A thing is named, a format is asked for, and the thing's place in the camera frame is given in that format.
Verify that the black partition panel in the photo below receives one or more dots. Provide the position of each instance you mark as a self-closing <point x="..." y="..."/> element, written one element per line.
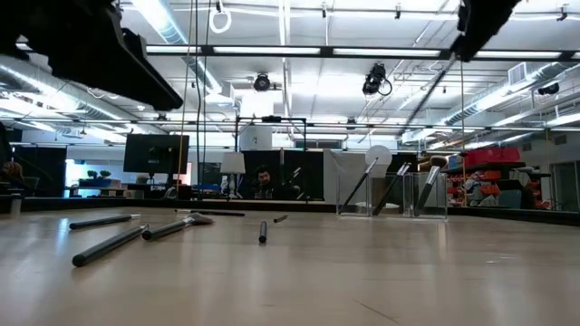
<point x="317" y="158"/>

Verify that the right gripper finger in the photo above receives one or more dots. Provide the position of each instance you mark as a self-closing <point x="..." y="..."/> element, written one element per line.
<point x="480" y="22"/>

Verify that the large red bin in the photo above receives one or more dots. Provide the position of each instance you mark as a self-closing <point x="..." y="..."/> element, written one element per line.
<point x="494" y="156"/>

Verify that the brown-bristle fan makeup brush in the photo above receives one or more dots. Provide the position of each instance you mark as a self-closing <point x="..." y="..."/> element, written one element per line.
<point x="167" y="229"/>

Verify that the white table lamp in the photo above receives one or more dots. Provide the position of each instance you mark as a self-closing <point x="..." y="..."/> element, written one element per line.
<point x="232" y="163"/>

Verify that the white sign box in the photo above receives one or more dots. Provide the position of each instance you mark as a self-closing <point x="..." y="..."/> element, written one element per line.
<point x="256" y="138"/>

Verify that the black ceiling camera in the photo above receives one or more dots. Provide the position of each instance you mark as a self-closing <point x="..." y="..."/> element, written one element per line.
<point x="549" y="89"/>

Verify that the black TV monitor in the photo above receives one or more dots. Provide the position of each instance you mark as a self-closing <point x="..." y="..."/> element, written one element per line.
<point x="156" y="154"/>

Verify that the black tripod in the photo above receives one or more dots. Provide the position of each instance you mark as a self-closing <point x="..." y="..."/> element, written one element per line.
<point x="294" y="173"/>

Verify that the white hanging sheet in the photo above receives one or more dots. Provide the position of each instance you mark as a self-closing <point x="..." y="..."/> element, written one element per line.
<point x="349" y="163"/>

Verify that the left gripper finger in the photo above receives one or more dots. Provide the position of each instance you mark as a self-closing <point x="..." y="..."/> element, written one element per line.
<point x="113" y="72"/>

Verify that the grey cylinder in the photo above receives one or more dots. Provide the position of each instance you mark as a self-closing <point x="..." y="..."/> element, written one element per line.
<point x="15" y="206"/>

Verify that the long black makeup brush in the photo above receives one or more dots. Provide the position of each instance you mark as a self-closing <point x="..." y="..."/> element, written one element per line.
<point x="109" y="246"/>

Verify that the shelf with orange bins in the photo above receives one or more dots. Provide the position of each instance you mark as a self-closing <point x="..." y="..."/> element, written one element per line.
<point x="498" y="164"/>

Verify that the short black makeup brush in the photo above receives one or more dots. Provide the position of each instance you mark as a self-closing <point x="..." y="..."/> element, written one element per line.
<point x="280" y="219"/>

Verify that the thin black makeup brush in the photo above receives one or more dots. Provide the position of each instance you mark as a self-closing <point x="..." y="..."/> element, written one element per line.
<point x="391" y="190"/>
<point x="262" y="233"/>
<point x="357" y="190"/>
<point x="222" y="213"/>

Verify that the clear acrylic brush organizer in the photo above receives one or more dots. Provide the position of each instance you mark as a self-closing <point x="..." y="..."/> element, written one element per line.
<point x="435" y="199"/>

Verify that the person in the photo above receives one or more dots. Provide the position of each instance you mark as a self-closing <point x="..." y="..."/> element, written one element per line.
<point x="12" y="171"/>
<point x="263" y="176"/>

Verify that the black overhead camera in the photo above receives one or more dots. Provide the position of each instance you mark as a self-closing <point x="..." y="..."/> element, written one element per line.
<point x="375" y="78"/>

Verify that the black cabinet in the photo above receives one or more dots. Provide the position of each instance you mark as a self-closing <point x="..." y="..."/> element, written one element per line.
<point x="45" y="172"/>

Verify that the large powder brush silver ferrule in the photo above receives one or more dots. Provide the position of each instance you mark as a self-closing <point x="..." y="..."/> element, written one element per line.
<point x="432" y="176"/>

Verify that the black rack frame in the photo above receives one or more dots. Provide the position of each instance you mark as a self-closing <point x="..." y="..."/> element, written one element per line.
<point x="271" y="119"/>

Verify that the blue planter box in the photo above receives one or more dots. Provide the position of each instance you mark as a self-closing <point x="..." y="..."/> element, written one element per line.
<point x="99" y="183"/>

